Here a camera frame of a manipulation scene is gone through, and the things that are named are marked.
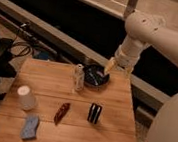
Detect black round bowl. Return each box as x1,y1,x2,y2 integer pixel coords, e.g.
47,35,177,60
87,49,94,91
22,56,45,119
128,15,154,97
83,64,110,88

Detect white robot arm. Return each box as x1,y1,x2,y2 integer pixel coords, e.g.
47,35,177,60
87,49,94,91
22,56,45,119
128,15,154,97
105,11,178,142

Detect small clear bottle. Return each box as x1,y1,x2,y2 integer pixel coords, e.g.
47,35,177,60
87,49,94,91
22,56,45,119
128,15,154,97
73,64,85,91

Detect dark red oblong object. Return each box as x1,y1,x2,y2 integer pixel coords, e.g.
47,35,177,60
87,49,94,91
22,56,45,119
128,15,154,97
53,103,70,124

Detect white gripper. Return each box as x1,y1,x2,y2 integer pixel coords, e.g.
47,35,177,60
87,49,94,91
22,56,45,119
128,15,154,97
104,46,138,78

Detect black cables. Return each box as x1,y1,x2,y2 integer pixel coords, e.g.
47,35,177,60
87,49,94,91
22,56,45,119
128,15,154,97
8,19,45,61

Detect metal rail beam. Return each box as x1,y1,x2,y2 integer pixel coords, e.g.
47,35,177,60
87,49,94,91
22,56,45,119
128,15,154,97
0,0,170,111

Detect black and white block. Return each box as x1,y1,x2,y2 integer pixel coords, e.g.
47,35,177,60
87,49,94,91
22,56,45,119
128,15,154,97
87,103,103,124

